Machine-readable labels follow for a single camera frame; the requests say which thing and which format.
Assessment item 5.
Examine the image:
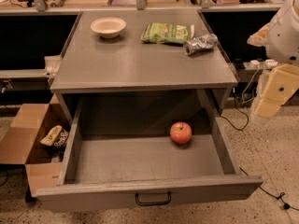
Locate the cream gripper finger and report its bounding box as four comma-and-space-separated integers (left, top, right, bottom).
247, 24, 269, 47
253, 64, 299, 119

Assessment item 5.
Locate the red apple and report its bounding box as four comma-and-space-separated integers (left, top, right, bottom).
170, 121, 192, 145

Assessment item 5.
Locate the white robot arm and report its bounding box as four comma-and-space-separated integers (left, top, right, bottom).
247, 0, 299, 122

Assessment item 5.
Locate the grey cabinet counter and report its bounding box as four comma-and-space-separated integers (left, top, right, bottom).
50, 8, 237, 108

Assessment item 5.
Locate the open grey bottom drawer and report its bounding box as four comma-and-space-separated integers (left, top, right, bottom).
37, 93, 263, 212

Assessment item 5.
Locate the white power strip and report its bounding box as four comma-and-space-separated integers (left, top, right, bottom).
249, 59, 278, 69

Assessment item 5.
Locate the crushed silver can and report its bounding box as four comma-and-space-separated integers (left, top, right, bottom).
183, 34, 218, 56

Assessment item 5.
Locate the green chip bag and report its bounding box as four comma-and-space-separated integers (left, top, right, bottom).
141, 22, 194, 45

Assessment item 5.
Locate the white paper bowl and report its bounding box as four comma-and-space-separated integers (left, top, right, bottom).
91, 17, 126, 39

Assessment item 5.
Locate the snack bag in box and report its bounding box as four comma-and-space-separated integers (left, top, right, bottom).
40, 125, 69, 148

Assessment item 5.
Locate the open cardboard box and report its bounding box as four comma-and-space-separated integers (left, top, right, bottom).
0, 95, 69, 198

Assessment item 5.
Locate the black floor cable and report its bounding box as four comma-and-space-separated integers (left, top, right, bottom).
220, 93, 250, 132

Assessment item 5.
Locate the black drawer handle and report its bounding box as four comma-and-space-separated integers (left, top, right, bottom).
135, 191, 172, 206

